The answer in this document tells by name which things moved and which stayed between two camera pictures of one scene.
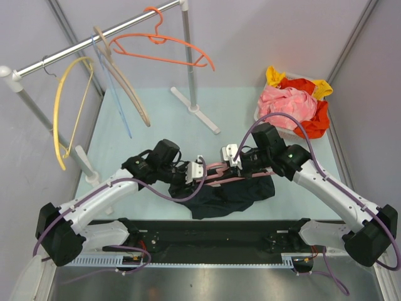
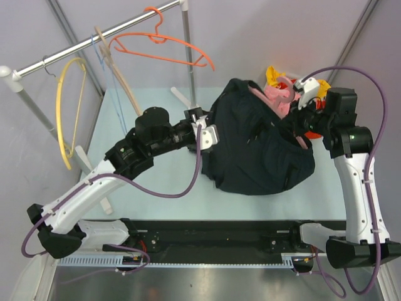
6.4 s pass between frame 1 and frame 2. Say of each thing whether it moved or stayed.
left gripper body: moved
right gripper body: moved
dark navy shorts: moved
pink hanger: moved
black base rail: stayed
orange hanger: stayed
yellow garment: stayed
